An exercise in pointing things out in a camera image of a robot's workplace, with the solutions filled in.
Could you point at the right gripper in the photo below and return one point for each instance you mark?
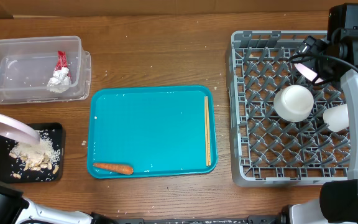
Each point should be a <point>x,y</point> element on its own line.
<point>311,47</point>

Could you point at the pink bowl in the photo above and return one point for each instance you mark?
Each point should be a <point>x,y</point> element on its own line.
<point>308,73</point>

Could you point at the white saucer bowl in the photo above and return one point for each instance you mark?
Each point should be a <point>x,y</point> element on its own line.
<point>293,103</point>

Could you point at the white cup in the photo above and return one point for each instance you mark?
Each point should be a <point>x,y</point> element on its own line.
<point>336,118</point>

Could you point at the white tissue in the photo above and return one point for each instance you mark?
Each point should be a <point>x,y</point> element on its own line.
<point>60,81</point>

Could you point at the red snack wrapper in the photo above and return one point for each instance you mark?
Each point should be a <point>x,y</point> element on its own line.
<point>62,61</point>

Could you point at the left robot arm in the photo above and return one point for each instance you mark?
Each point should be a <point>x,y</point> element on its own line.
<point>15,208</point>

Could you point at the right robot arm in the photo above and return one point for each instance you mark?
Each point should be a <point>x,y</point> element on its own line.
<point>334,61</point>

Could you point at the grey dishwasher rack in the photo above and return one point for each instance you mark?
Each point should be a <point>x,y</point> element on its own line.
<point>267,150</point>

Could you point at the black tray bin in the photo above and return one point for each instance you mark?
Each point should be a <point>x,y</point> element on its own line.
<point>16,167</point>

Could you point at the peanut shells and rice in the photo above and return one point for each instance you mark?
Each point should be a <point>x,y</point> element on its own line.
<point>37,159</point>

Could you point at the clear plastic bin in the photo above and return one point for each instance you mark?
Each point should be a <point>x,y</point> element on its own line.
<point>27,64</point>

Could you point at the right wooden chopstick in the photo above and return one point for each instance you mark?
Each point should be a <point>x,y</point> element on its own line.
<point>209,153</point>

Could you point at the wooden chopstick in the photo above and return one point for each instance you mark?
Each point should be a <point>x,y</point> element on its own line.
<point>209,153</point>
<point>206,129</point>

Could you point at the left wooden chopstick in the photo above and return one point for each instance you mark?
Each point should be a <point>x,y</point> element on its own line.
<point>206,129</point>

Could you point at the cardboard back panel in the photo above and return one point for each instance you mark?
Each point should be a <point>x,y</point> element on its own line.
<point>85,8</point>

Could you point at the orange carrot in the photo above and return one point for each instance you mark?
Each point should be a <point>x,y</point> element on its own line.
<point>118,168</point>

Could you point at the teal serving tray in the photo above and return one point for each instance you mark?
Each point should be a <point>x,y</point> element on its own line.
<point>159,131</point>

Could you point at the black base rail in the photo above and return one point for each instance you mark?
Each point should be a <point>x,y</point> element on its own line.
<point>253,219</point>

